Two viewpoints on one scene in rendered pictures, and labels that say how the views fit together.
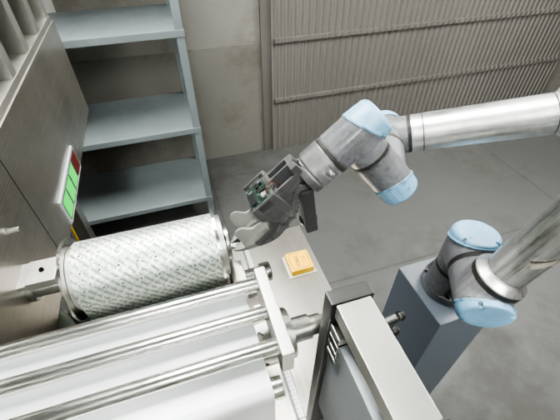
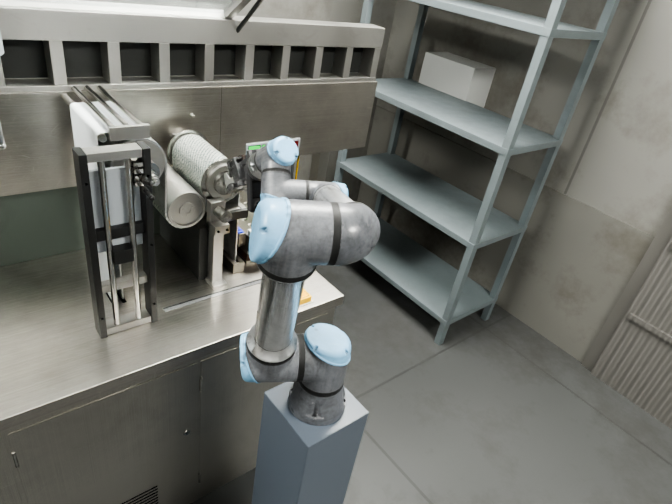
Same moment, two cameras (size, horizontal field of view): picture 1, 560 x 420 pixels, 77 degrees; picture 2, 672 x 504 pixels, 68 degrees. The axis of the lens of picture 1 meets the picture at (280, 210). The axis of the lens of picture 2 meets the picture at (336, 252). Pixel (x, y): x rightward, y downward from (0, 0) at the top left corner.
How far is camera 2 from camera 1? 131 cm
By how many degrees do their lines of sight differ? 51
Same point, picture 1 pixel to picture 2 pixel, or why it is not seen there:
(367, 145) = (264, 156)
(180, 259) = (199, 162)
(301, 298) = not seen: hidden behind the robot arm
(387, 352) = (113, 148)
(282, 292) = not seen: hidden behind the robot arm
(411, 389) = (97, 150)
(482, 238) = (318, 336)
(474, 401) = not seen: outside the picture
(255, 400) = (96, 131)
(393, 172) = (265, 184)
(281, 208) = (235, 171)
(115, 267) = (187, 147)
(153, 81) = (516, 202)
